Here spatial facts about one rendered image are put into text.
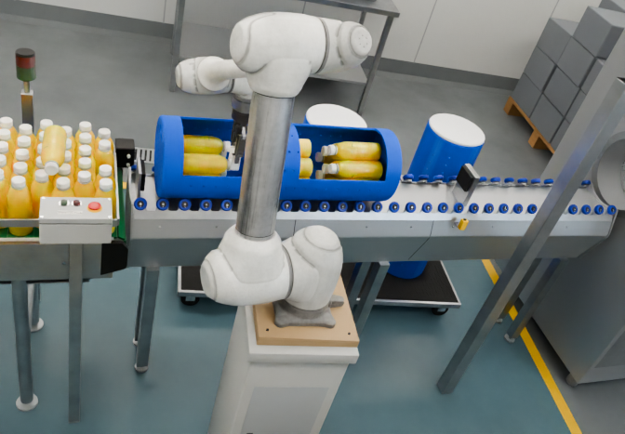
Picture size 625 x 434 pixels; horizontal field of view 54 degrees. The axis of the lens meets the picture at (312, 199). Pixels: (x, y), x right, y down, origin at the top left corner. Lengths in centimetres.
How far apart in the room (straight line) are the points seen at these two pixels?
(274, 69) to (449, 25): 468
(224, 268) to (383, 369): 173
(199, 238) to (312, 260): 73
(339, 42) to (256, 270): 60
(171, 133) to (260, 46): 80
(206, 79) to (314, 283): 68
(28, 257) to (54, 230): 26
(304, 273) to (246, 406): 51
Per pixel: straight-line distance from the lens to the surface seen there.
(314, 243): 165
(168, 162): 207
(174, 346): 301
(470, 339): 296
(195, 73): 190
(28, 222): 211
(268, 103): 143
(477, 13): 605
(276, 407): 200
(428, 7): 586
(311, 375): 189
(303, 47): 140
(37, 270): 223
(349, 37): 144
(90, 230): 195
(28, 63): 241
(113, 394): 285
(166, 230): 225
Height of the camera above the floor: 236
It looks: 36 degrees down
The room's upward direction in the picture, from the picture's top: 17 degrees clockwise
